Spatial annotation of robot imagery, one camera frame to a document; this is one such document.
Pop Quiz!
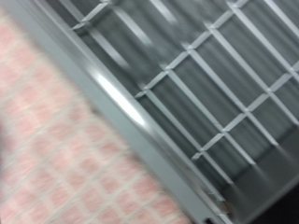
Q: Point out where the pink checkered cloth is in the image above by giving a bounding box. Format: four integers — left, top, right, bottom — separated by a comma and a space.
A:
0, 6, 192, 224

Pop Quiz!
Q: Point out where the metal wire dish rack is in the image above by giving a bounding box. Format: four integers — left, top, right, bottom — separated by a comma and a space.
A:
46, 0, 299, 224

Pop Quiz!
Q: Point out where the grey plastic drain tray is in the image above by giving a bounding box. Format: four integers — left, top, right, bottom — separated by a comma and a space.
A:
46, 0, 299, 224

